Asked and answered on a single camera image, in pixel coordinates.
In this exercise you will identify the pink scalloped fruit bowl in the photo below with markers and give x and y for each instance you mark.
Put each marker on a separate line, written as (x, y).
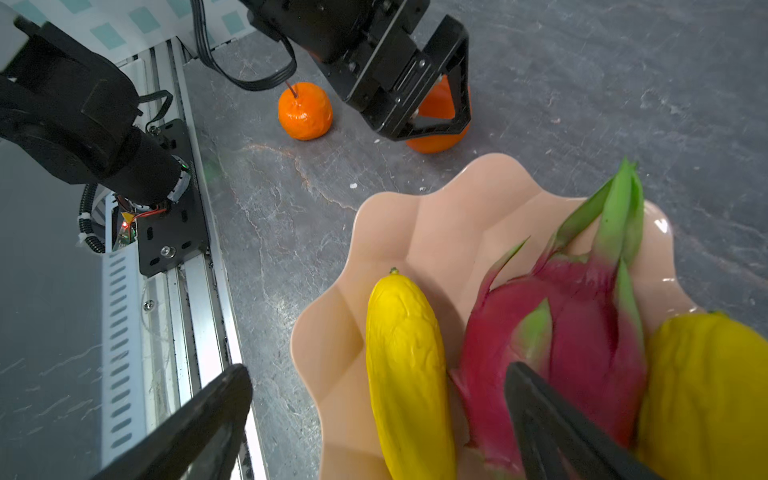
(445, 242)

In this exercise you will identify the smooth yellow fake fruit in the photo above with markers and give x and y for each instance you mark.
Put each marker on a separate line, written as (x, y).
(407, 379)

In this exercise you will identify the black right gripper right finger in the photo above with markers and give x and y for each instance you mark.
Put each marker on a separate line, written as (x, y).
(555, 440)

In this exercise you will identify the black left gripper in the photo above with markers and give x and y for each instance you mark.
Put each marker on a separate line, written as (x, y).
(360, 42)

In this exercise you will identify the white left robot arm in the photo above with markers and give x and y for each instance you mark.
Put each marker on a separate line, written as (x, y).
(75, 112)

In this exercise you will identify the small orange fake tangerine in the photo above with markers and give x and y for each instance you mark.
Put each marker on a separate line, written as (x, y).
(305, 111)

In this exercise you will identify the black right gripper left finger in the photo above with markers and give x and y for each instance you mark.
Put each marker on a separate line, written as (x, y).
(202, 440)

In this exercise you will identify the magenta fake dragon fruit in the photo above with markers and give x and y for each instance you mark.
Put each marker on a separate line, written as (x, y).
(573, 319)

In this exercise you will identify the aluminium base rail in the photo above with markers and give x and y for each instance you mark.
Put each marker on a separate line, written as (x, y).
(167, 323)

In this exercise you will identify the wrinkled yellow fake mango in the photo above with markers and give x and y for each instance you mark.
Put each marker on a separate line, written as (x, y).
(704, 415)

